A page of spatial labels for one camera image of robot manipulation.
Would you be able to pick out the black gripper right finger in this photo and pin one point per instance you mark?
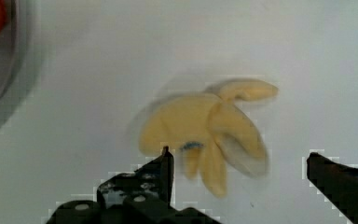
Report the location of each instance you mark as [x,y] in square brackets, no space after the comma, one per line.
[337,182]

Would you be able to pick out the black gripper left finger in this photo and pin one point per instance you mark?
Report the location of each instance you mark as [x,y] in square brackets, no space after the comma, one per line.
[139,197]

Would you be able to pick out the yellow peeled toy banana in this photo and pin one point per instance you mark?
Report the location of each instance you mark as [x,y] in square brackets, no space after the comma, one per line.
[198,124]

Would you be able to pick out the grey round plate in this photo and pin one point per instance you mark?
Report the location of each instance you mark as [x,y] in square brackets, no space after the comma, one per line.
[9,43]

